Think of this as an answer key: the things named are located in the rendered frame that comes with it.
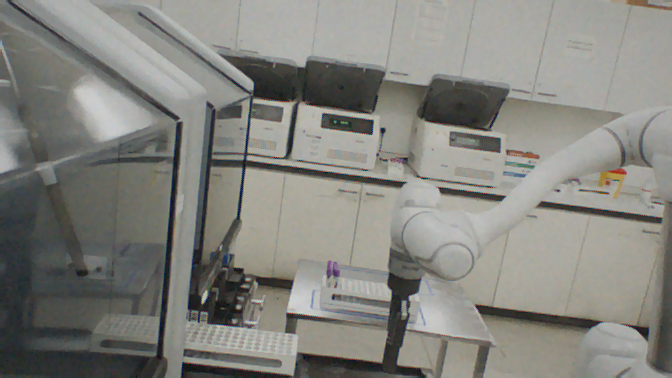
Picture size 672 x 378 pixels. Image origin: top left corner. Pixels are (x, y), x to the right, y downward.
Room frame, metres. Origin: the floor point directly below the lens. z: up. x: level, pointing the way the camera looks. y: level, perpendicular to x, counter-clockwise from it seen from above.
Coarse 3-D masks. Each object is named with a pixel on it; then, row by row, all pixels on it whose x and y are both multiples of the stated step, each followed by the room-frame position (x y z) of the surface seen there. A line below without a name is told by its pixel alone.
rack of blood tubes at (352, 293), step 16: (336, 288) 1.50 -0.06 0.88; (352, 288) 1.53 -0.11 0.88; (368, 288) 1.54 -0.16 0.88; (384, 288) 1.56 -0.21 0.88; (320, 304) 1.49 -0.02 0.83; (336, 304) 1.49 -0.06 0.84; (352, 304) 1.49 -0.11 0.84; (368, 304) 1.55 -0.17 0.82; (384, 304) 1.57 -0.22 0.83; (416, 304) 1.50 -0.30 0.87
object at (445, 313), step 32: (320, 288) 1.63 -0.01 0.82; (448, 288) 1.80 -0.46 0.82; (288, 320) 1.44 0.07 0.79; (320, 320) 1.43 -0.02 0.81; (352, 320) 1.44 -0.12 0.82; (384, 320) 1.47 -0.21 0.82; (416, 320) 1.50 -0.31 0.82; (448, 320) 1.53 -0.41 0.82; (480, 320) 1.57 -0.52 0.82; (480, 352) 1.44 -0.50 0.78
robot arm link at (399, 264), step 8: (392, 256) 1.14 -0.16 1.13; (400, 256) 1.12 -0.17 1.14; (408, 256) 1.12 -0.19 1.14; (392, 264) 1.13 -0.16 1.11; (400, 264) 1.12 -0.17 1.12; (408, 264) 1.12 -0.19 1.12; (392, 272) 1.13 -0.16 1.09; (400, 272) 1.12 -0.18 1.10; (408, 272) 1.12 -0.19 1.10; (416, 272) 1.12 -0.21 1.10; (424, 272) 1.14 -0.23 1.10
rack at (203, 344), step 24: (192, 336) 1.14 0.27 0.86; (216, 336) 1.16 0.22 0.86; (240, 336) 1.17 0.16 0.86; (264, 336) 1.19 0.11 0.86; (288, 336) 1.21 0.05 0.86; (192, 360) 1.11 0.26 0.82; (216, 360) 1.11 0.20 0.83; (240, 360) 1.16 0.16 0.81; (264, 360) 1.18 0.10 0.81; (288, 360) 1.12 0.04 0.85
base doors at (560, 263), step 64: (256, 192) 3.44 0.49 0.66; (320, 192) 3.45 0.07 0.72; (384, 192) 3.48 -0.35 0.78; (256, 256) 3.44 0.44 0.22; (320, 256) 3.45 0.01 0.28; (384, 256) 3.48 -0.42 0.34; (512, 256) 3.52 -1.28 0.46; (576, 256) 3.54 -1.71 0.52; (640, 256) 3.56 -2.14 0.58; (640, 320) 3.56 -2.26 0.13
